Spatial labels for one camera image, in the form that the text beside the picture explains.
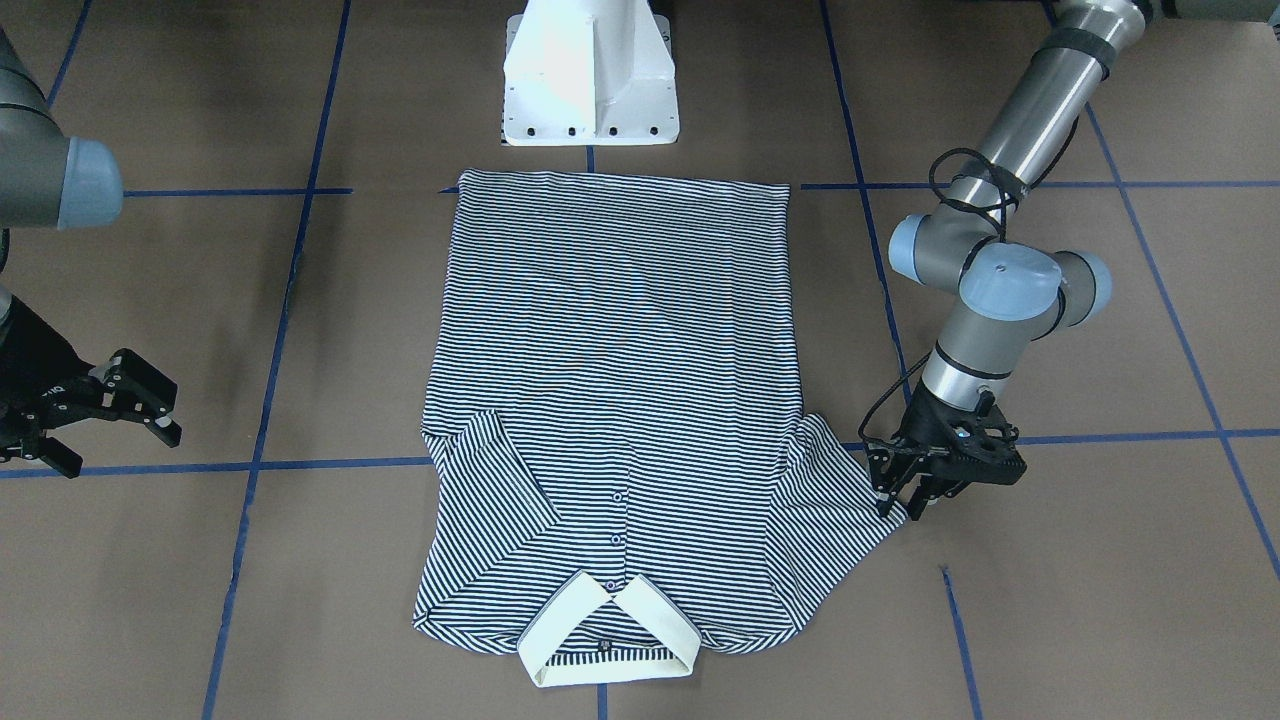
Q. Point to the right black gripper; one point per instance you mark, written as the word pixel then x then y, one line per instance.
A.
pixel 32 362

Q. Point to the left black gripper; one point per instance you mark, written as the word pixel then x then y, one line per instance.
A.
pixel 917 423

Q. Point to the navy white striped polo shirt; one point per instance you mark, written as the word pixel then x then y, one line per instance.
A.
pixel 627 475

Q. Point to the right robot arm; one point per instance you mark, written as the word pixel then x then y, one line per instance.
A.
pixel 53 180

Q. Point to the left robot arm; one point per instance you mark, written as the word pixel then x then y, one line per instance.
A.
pixel 1010 220

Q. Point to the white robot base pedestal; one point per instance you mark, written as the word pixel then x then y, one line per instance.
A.
pixel 590 73

